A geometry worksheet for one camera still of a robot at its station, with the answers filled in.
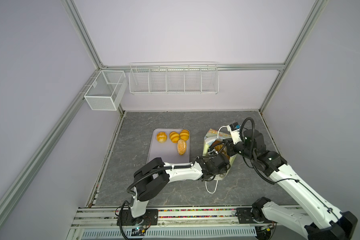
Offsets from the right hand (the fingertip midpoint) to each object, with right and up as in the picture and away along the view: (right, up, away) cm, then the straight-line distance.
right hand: (224, 140), depth 75 cm
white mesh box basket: (-76, +33, +30) cm, 88 cm away
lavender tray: (-32, -9, +21) cm, 39 cm away
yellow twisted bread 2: (-28, 0, +27) cm, 39 cm away
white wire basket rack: (-27, +39, +22) cm, 53 cm away
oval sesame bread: (-22, -6, +19) cm, 30 cm away
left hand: (+2, -17, +8) cm, 19 cm away
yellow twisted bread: (-21, +1, +28) cm, 34 cm away
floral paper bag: (-6, 0, +1) cm, 6 cm away
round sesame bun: (-36, 0, +26) cm, 44 cm away
